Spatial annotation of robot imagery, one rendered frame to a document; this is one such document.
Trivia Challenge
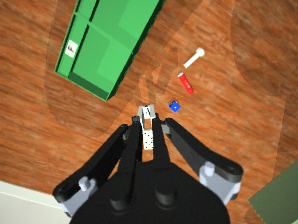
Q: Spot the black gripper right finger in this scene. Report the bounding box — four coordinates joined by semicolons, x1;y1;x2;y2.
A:
150;104;244;206

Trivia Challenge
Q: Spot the green rack of bins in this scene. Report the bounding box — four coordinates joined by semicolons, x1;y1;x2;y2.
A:
54;0;166;101

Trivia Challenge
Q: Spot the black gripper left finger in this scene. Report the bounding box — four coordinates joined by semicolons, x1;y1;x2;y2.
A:
52;106;145;218

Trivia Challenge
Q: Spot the white domino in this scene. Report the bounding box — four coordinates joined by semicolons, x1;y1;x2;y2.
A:
143;129;153;149

